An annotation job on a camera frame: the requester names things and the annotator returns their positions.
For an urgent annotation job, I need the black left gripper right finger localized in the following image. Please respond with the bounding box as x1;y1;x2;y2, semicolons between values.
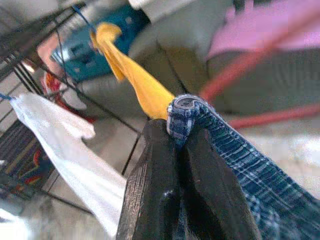
184;129;261;240

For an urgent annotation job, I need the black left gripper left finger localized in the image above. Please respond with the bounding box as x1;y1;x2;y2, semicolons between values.
116;119;186;240

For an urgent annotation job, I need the blue plaid shirt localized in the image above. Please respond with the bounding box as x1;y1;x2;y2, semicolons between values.
166;94;320;240

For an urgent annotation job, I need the salmon red clothes hanger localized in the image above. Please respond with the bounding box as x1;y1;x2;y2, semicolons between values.
199;14;320;130

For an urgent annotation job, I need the blue clothes hanger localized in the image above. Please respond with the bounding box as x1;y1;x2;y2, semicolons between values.
0;91;16;102
71;4;98;35

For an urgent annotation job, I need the white shirt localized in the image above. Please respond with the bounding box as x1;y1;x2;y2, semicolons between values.
9;92;129;237

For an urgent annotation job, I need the yellow shirt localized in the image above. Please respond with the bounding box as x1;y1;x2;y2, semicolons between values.
89;21;176;121

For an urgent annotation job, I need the grey-green leather sofa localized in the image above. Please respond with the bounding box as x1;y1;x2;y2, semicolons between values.
81;0;320;127

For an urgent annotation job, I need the blue plastic crate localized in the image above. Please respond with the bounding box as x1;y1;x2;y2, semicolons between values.
51;4;151;81

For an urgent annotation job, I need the red cloth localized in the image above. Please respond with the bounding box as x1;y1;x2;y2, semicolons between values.
37;33;99;124

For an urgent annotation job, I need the white plastic storage box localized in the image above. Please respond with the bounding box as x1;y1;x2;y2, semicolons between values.
127;0;196;25

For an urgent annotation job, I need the pink foam mat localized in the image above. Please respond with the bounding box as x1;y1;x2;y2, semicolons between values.
206;0;320;60

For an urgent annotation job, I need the black clothes drying rack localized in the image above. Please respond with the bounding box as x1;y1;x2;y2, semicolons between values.
0;1;142;216

